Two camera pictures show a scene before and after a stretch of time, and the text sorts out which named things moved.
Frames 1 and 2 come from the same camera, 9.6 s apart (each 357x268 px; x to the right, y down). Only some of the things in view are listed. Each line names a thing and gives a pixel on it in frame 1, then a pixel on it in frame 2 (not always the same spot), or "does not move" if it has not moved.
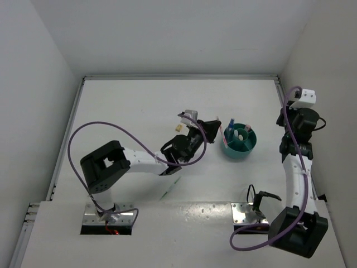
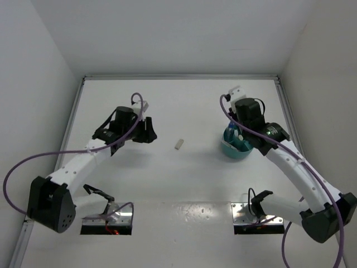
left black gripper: [211, 128] to [148, 135]
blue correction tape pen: [230, 130] does not move
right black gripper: [279, 121] to [232, 113]
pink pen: [222, 134] to [228, 145]
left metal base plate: [91, 216] does not move
